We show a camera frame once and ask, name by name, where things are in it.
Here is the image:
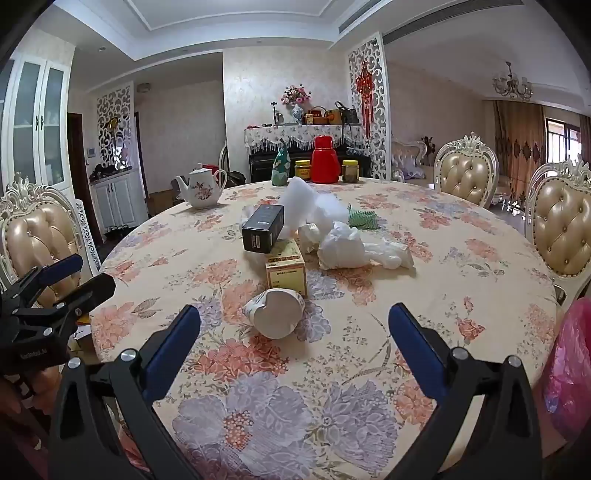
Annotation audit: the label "lace fringed cover cloth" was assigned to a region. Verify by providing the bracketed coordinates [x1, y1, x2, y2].
[244, 124, 370, 155]

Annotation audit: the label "white glass door cabinet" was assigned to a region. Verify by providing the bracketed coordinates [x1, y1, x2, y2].
[0, 53, 77, 195]

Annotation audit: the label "yellow cardboard box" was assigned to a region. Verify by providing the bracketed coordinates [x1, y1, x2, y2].
[264, 239, 308, 297]

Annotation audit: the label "white plastic bag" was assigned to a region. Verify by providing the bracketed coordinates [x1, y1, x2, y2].
[318, 220, 370, 271]

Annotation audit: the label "green patterned bottle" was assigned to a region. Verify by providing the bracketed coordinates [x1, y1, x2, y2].
[272, 144, 291, 186]

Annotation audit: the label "floral tablecloth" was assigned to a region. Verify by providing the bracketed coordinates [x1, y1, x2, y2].
[90, 178, 559, 480]

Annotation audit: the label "white carved armchair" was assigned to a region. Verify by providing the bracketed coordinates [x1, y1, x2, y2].
[392, 138, 430, 181]

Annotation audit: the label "white lattice screen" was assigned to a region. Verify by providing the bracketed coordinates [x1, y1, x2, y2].
[347, 32, 393, 178]
[96, 82, 136, 169]

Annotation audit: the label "brown cardboard box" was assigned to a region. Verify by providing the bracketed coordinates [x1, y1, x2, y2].
[148, 189, 178, 215]

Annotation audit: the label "wooden frame window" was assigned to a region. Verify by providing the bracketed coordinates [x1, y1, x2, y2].
[545, 117, 581, 164]

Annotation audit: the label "black cardboard box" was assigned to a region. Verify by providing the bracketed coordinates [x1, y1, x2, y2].
[242, 204, 285, 254]

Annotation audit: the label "white paper cup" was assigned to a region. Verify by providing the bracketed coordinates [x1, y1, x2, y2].
[242, 288, 306, 340]

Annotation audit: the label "white floral teapot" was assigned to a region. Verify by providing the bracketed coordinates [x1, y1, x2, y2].
[175, 162, 228, 209]

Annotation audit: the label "white crumpled plastic bags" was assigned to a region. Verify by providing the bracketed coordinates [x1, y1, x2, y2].
[279, 176, 349, 236]

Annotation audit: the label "red thermos jug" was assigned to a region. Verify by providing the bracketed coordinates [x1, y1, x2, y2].
[310, 136, 341, 184]

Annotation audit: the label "gold tufted carved chair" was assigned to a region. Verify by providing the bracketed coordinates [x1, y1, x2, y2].
[0, 173, 95, 308]
[434, 132, 500, 208]
[525, 157, 591, 305]

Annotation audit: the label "crumpled white plastic wrap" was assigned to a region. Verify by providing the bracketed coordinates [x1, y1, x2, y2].
[365, 240, 415, 270]

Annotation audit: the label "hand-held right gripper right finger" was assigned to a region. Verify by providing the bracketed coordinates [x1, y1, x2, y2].
[388, 302, 543, 480]

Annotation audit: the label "white low cabinet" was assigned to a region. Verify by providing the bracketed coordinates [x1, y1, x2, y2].
[90, 166, 149, 232]

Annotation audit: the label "white patterned board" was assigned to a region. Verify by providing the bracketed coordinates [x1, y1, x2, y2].
[74, 198, 102, 271]

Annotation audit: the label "black handbag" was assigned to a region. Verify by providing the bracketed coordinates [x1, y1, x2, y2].
[335, 100, 360, 124]

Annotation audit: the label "chandelier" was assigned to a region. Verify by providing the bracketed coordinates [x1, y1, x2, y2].
[492, 61, 534, 102]

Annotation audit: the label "green foam net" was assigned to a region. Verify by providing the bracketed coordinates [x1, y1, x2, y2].
[347, 205, 380, 230]

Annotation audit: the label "ceiling air vent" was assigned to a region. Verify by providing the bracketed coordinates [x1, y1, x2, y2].
[337, 7, 361, 33]

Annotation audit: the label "brown patterned curtain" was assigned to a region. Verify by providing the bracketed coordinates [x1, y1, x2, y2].
[494, 99, 546, 199]

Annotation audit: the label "red knot hanging ornament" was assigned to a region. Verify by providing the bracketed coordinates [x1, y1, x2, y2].
[355, 62, 376, 139]

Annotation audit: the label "black piano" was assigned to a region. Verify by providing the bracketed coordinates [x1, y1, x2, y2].
[248, 148, 372, 183]

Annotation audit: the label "flower vase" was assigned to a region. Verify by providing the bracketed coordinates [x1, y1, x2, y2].
[281, 84, 312, 125]

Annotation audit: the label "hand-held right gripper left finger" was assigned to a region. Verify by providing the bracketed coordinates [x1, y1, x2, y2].
[48, 304, 201, 480]

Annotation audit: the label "pink trash bag bin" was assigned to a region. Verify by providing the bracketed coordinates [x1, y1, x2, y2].
[541, 298, 591, 439]

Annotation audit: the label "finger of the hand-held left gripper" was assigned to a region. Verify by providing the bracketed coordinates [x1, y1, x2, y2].
[0, 253, 85, 319]
[11, 272, 117, 344]

